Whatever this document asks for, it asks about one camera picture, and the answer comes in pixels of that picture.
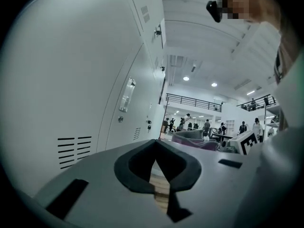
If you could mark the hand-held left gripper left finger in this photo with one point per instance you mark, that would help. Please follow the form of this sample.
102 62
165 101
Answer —
99 174

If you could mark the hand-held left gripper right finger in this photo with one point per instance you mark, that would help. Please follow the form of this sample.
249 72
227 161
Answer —
213 182

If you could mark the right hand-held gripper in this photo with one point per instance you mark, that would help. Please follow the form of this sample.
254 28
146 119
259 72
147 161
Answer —
247 141

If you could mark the purple grey cleaning cloth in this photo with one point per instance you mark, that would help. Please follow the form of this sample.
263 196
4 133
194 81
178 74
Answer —
190 139

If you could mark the grey metal locker door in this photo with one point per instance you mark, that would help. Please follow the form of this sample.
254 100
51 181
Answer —
129 127

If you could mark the round metal locker lock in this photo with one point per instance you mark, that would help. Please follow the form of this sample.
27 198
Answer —
120 119

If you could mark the white metal locker cabinet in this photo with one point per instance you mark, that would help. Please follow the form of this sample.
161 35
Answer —
59 79

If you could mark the white cubby shelf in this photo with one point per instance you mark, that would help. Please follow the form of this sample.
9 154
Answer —
230 125

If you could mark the black metal railing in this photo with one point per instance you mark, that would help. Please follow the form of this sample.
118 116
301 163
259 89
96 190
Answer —
193 102
257 102

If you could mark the wooden slat platform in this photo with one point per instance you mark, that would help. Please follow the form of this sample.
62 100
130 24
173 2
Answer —
161 193

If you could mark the round ceiling light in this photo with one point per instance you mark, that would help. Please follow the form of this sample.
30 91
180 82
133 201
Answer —
186 78
214 84

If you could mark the black key bunch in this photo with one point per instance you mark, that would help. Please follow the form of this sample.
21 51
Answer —
149 127

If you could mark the person's head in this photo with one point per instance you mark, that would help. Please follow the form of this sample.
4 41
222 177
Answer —
247 8

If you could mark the black head camera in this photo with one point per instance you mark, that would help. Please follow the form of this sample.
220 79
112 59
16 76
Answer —
213 9

